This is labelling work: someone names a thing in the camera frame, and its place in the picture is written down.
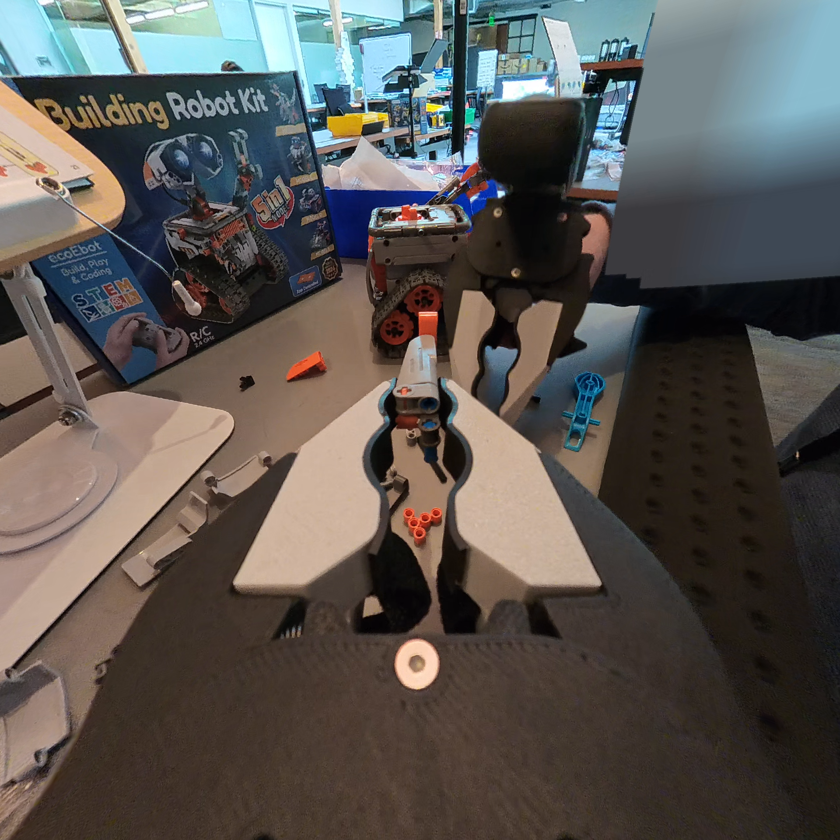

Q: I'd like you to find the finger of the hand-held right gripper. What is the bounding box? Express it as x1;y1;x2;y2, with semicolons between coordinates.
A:
497;299;561;424
449;290;501;397

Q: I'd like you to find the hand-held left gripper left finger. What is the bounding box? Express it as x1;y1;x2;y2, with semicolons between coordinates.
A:
232;381;396;601

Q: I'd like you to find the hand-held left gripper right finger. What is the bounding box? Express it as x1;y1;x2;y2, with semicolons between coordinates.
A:
441;378;605;599

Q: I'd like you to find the grey toy actuator assembly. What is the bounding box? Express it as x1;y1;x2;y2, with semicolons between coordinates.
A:
382;333;455;484

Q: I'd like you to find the person's right forearm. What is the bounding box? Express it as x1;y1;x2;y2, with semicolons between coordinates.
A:
586;262;840;339

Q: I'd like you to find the person's right hand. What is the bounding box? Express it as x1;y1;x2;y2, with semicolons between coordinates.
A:
579;200;616;293

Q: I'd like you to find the light blue separator tool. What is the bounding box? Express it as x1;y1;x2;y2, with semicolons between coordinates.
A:
562;370;606;453

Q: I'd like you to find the grey tracked toy robot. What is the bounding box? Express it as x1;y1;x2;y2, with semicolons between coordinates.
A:
365;164;493;363

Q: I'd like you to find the orange T-shaped connector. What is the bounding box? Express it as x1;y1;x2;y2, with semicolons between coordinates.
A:
401;506;448;546

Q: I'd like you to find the black studded foam mat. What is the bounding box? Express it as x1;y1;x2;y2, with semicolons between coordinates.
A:
598;320;811;840

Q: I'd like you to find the white stand with wooden tray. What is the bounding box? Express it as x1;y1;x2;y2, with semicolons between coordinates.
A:
0;77;236;672

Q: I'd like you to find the blue plastic bin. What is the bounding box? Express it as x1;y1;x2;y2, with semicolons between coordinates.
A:
323;176;501;261

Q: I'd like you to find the white crumpled paper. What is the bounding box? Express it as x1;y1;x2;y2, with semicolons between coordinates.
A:
320;134;450;193

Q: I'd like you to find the black pole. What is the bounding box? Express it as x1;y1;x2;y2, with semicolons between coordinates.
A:
450;0;471;179

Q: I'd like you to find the white flip chart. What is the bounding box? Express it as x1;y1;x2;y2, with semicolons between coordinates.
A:
541;16;583;96

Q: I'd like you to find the yellow plastic bin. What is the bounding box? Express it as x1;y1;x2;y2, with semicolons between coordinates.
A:
326;112;390;138

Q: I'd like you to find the whiteboard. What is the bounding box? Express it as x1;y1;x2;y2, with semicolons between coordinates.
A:
357;33;413;94

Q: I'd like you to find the person's torso in blue sweater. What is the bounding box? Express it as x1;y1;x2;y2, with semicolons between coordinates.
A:
745;323;840;840

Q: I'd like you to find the blue printed cardboard box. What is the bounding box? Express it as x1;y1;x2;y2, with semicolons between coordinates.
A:
5;70;343;386

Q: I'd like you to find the white instruction booklet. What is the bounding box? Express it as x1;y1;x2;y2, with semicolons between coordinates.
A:
0;104;97;196

